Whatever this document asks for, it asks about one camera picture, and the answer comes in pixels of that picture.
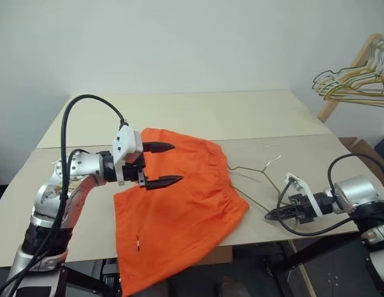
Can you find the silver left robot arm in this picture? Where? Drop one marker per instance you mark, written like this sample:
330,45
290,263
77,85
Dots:
86,162

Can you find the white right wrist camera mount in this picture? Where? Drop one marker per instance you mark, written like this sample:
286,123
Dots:
303,186

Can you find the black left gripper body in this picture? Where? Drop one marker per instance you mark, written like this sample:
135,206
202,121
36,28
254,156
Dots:
134,171

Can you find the black metal table frame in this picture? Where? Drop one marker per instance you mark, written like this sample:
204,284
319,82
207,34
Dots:
303,256

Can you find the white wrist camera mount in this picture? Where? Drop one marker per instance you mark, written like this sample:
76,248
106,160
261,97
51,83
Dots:
125,139
303,186

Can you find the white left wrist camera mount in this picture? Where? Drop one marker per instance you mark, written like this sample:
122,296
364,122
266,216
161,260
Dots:
125,139

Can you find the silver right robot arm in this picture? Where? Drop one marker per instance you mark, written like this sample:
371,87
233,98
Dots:
355,193

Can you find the orange shorts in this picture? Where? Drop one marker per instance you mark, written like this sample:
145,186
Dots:
179,210

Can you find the wooden hanger rack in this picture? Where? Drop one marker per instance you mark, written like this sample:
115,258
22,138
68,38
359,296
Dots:
329,106

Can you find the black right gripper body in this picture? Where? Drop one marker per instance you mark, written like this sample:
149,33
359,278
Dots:
301,207

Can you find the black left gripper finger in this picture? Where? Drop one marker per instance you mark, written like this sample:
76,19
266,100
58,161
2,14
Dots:
164,182
157,147

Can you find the black panel with white dots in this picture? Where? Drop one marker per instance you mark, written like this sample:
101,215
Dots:
334,275

